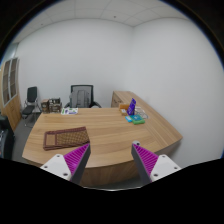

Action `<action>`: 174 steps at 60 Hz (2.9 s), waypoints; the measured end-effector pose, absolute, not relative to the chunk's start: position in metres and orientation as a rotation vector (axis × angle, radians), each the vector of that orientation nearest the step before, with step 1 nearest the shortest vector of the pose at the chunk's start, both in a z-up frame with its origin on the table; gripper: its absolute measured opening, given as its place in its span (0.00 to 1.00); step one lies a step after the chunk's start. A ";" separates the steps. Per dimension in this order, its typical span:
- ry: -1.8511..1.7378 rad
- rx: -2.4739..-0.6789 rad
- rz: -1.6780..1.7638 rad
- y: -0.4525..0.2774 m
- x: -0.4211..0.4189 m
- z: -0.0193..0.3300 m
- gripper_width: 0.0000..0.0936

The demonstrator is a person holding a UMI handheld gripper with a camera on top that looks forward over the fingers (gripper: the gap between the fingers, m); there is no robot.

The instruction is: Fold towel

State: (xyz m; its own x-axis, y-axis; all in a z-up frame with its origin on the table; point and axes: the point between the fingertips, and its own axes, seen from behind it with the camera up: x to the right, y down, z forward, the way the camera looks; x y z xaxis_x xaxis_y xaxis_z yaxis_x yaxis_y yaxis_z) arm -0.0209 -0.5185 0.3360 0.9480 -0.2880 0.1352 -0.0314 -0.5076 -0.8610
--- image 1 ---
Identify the wooden side cabinet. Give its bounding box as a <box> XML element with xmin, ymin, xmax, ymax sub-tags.
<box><xmin>111</xmin><ymin>91</ymin><xmax>132</xmax><ymax>107</ymax></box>

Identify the brown cardboard box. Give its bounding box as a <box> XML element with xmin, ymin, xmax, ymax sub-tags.
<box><xmin>41</xmin><ymin>99</ymin><xmax>49</xmax><ymax>113</ymax></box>

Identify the grey mesh office chair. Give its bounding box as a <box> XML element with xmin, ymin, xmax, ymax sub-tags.
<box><xmin>65</xmin><ymin>85</ymin><xmax>101</xmax><ymax>108</ymax></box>

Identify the green box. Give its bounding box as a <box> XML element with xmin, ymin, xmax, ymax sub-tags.
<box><xmin>133</xmin><ymin>119</ymin><xmax>145</xmax><ymax>125</ymax></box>

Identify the black equipment at left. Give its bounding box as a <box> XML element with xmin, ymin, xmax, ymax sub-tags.
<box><xmin>0</xmin><ymin>115</ymin><xmax>15</xmax><ymax>160</ymax></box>

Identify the blue box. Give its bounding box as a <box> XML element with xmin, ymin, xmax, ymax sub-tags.
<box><xmin>125</xmin><ymin>115</ymin><xmax>142</xmax><ymax>122</ymax></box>

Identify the orange box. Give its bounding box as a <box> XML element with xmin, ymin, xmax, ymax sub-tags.
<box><xmin>119</xmin><ymin>104</ymin><xmax>129</xmax><ymax>110</ymax></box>

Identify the white green leaflet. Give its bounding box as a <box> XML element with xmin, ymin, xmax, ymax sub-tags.
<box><xmin>61</xmin><ymin>108</ymin><xmax>78</xmax><ymax>115</ymax></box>

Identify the dark cardboard box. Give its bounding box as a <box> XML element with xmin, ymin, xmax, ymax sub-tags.
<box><xmin>49</xmin><ymin>98</ymin><xmax>62</xmax><ymax>113</ymax></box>

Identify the black visitor chair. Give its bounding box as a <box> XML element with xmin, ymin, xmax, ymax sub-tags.
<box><xmin>21</xmin><ymin>86</ymin><xmax>40</xmax><ymax>127</ymax></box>

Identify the brown patterned folded towel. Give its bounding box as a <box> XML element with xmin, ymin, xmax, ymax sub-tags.
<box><xmin>43</xmin><ymin>127</ymin><xmax>90</xmax><ymax>151</ymax></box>

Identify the clear plastic container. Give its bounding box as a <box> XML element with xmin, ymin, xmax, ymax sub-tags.
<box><xmin>135</xmin><ymin>107</ymin><xmax>149</xmax><ymax>119</ymax></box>

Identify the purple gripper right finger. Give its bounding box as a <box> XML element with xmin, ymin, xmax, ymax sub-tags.
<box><xmin>131</xmin><ymin>141</ymin><xmax>180</xmax><ymax>185</ymax></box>

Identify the wooden bookcase cabinet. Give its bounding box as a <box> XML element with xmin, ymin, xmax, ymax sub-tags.
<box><xmin>0</xmin><ymin>58</ymin><xmax>21</xmax><ymax>130</ymax></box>

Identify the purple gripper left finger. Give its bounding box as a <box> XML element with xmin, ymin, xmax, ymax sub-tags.
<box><xmin>41</xmin><ymin>144</ymin><xmax>91</xmax><ymax>185</ymax></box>

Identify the wooden office desk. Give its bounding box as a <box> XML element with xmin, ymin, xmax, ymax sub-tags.
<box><xmin>21</xmin><ymin>90</ymin><xmax>184</xmax><ymax>188</ymax></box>

